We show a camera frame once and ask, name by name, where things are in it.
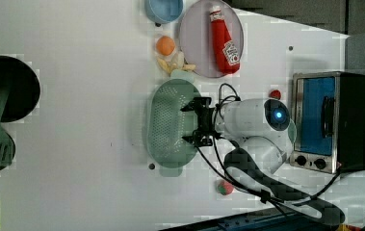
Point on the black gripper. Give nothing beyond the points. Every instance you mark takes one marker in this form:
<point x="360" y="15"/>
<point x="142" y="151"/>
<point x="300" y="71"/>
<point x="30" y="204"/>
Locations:
<point x="205" y="132"/>

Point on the green plastic strainer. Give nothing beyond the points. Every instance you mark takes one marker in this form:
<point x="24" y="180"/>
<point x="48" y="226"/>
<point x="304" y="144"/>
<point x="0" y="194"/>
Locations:
<point x="166" y="124"/>

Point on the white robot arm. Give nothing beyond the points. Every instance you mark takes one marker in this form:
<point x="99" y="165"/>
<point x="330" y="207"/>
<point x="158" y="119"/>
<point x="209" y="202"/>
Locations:
<point x="259" y="131"/>

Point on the red toy strawberry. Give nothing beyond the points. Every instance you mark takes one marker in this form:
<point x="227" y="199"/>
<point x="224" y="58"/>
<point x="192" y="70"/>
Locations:
<point x="225" y="188"/>

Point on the yellow peeled banana toy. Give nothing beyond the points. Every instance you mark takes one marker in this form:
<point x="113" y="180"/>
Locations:
<point x="177" y="62"/>

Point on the red toy tomato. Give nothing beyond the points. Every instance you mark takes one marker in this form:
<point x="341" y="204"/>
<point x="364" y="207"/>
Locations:
<point x="276" y="94"/>

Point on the red ketchup bottle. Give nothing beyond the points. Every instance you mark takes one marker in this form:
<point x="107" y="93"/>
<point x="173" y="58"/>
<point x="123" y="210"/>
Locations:
<point x="225" y="51"/>

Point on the green mug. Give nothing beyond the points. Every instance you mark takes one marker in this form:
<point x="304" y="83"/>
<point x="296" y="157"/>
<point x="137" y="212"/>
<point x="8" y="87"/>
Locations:
<point x="292" y="131"/>

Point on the grey round plate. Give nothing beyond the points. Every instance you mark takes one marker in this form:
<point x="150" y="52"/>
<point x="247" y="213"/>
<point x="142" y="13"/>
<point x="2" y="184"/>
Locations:
<point x="195" y="36"/>

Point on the orange toy fruit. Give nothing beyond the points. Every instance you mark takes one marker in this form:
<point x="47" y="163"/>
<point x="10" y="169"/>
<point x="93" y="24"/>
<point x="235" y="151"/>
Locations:
<point x="165" y="45"/>

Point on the black toaster oven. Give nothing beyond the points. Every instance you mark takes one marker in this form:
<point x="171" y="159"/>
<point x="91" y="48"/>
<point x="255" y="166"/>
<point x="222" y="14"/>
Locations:
<point x="328" y="109"/>

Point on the blue cup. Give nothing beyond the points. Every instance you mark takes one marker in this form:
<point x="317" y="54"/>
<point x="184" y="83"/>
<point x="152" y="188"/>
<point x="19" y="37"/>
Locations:
<point x="163" y="11"/>

